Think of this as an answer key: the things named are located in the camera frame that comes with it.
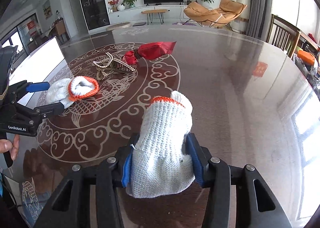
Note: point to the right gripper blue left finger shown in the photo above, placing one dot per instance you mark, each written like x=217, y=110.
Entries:
x=68, y=206

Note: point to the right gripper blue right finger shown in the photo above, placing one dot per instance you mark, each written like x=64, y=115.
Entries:
x=256, y=204

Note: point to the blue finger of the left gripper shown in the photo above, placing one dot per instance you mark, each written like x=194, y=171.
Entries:
x=35, y=87
x=48, y=110

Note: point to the white knit glove pile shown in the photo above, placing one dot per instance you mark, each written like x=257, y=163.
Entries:
x=67, y=91

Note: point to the person left hand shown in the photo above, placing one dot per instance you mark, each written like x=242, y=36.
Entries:
x=10, y=146

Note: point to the beaded hair claw clip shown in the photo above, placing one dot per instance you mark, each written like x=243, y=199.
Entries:
x=110, y=65

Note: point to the red snack packet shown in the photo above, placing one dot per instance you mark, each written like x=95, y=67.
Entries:
x=149, y=51

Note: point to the red flower vase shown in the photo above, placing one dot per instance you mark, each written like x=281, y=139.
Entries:
x=113, y=4

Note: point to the green potted plant left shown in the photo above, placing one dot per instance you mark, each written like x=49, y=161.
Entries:
x=129, y=3

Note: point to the wooden bench stool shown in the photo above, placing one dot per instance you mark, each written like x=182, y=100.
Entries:
x=149, y=15

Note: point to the orange box on sideboard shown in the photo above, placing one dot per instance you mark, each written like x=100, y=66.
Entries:
x=307, y=57

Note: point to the white tv cabinet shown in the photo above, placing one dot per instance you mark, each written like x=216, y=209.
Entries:
x=133, y=15

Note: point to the wooden dining chair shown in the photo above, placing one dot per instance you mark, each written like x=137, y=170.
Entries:
x=283, y=35

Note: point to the grey curtain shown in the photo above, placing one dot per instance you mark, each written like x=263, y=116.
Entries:
x=259, y=19

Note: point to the orange lounge chair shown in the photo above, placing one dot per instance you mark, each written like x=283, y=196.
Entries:
x=227, y=12

